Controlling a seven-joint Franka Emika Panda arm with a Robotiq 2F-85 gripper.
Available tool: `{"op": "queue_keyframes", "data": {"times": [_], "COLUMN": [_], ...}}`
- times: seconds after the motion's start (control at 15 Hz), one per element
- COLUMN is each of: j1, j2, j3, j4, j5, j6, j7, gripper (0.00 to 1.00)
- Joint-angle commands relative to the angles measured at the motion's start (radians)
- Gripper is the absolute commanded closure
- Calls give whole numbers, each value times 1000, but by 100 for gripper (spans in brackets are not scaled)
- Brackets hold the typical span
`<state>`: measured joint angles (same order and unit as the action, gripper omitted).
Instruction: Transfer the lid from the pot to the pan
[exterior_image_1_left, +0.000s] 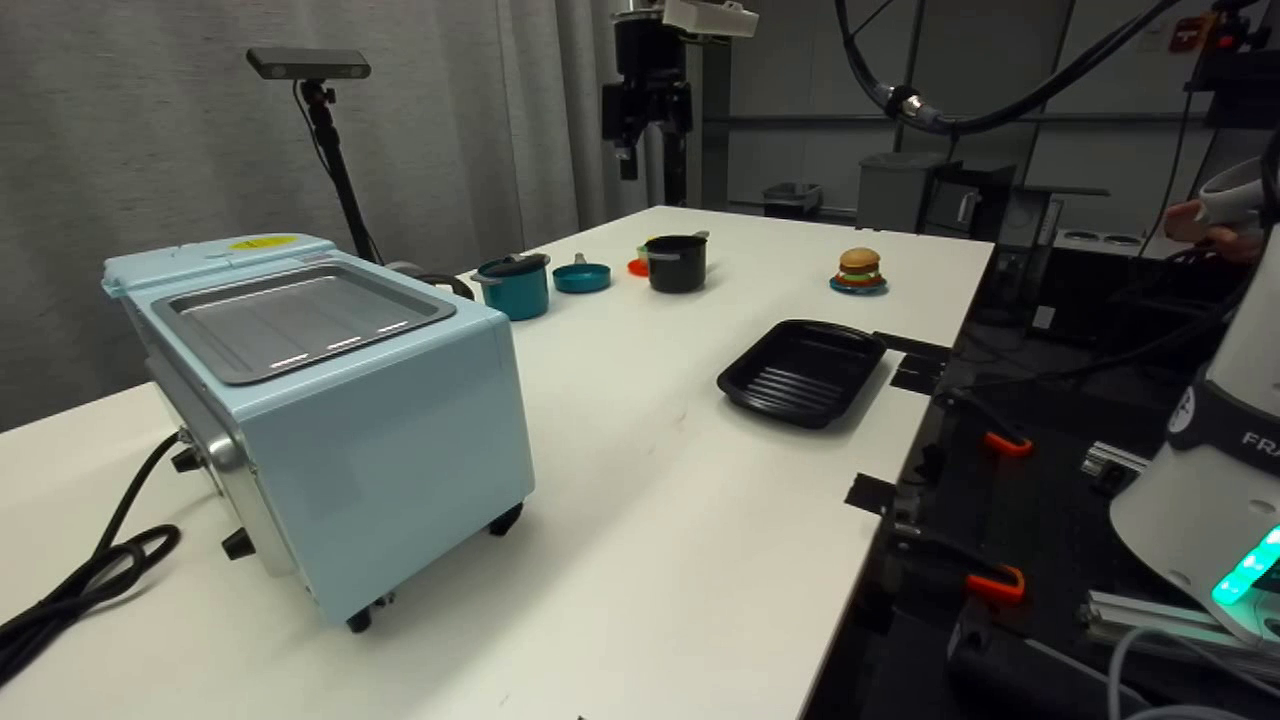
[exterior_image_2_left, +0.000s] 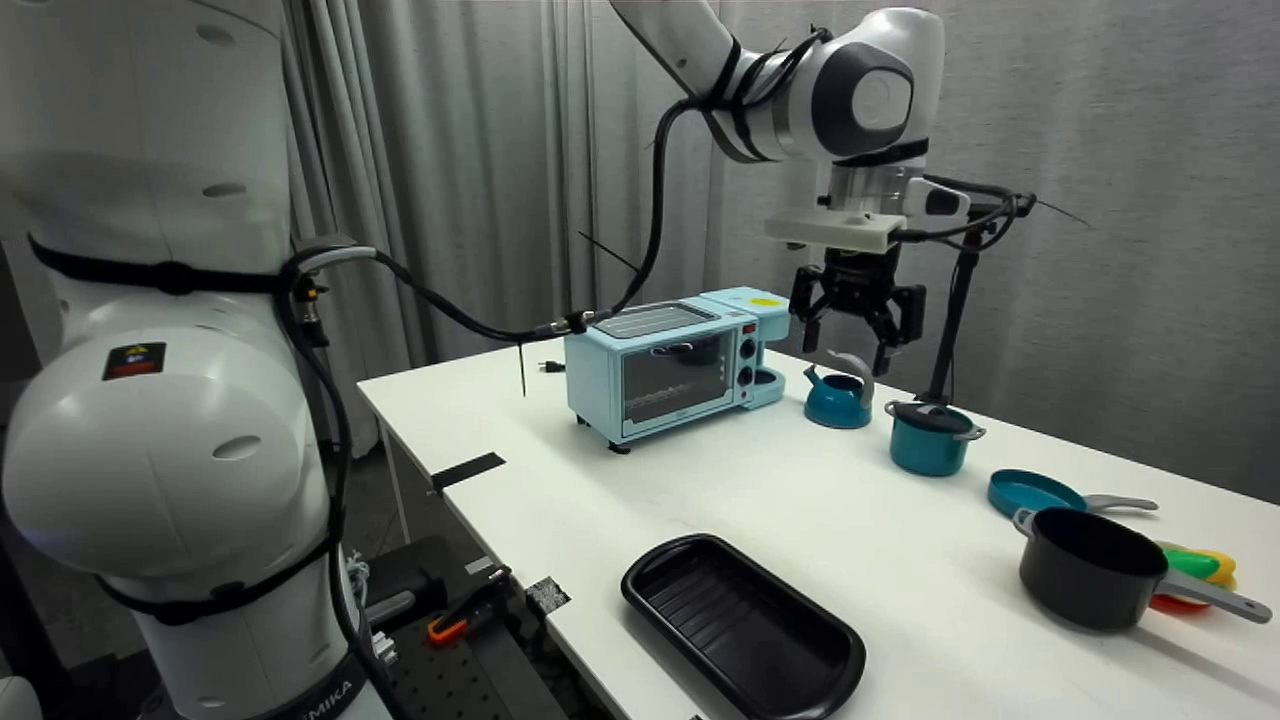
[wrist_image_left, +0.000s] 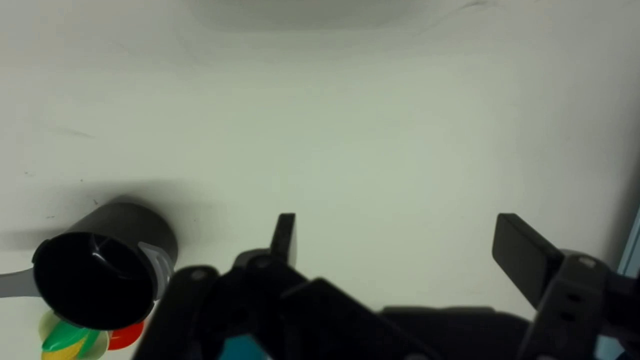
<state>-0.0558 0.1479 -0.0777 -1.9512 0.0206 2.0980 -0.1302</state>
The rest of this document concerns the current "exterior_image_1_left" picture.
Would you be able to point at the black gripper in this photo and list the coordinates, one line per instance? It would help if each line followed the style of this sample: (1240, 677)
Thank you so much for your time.
(646, 95)

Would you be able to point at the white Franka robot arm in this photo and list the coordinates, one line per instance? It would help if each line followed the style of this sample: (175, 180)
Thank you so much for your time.
(1202, 493)

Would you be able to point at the black toy pot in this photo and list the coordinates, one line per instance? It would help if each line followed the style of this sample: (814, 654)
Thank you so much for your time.
(676, 267)

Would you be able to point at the teal toy pot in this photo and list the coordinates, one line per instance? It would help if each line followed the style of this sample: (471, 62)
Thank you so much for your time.
(518, 295)

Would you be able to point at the black ridged grill pan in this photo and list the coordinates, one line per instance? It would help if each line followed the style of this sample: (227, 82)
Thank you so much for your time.
(801, 373)

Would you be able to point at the red cup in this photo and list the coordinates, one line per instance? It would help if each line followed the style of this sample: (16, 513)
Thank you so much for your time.
(636, 269)

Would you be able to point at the toy burger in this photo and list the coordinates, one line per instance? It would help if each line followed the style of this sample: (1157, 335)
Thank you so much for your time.
(860, 267)

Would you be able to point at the small blue plate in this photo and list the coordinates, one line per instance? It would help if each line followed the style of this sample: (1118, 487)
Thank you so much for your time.
(860, 286)

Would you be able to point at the black tripod stand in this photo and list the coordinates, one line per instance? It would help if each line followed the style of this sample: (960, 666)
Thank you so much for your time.
(341, 172)

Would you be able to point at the gray background cabinet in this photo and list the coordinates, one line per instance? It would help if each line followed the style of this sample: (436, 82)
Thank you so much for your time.
(935, 196)

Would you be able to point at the long black tape strip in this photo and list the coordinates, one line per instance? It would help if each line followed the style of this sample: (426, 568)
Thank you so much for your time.
(914, 344)

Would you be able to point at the light blue toaster oven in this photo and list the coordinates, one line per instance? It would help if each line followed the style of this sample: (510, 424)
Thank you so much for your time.
(384, 455)

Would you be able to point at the black perforated mounting table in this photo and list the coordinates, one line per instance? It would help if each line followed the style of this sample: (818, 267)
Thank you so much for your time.
(1067, 547)

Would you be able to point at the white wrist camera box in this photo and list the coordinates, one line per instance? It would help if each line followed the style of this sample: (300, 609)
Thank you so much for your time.
(713, 19)

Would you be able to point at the black camera bar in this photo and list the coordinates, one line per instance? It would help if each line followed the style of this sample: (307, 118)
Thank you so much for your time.
(307, 62)

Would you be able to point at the silver aluminium rail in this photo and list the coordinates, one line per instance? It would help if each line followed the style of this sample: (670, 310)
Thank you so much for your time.
(1162, 617)

